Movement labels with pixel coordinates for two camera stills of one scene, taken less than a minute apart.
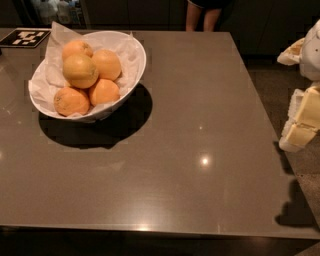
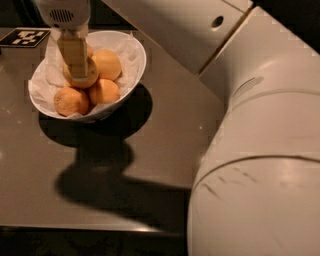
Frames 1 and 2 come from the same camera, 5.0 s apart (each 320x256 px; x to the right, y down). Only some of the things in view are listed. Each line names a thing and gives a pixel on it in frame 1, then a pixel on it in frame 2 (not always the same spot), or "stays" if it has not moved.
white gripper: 311,55 -> 63,15
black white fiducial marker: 25,38 stays
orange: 103,92 stays
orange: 80,71 stays
